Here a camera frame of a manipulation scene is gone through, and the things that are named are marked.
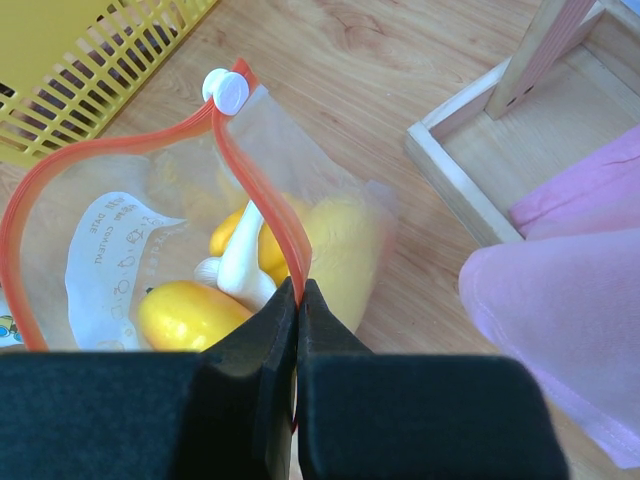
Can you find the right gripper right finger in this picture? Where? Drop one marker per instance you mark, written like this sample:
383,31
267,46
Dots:
363,415

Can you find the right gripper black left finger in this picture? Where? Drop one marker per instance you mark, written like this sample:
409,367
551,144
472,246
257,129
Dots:
238,422

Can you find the white garlic toy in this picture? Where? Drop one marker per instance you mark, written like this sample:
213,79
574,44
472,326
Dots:
233,266

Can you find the yellow bell pepper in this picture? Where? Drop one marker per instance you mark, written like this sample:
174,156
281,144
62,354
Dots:
270,257

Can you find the yellow bananas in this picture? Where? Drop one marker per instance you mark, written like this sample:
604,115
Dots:
350,238

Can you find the clear zip bag orange zipper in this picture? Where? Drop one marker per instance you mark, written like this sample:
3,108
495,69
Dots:
97,224

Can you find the pink cloth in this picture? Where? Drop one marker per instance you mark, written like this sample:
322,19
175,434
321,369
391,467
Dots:
564,300

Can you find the wooden clothes rack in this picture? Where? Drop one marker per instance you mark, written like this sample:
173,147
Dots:
571,87

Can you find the yellow plastic basket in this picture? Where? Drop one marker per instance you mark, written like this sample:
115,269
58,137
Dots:
68,67

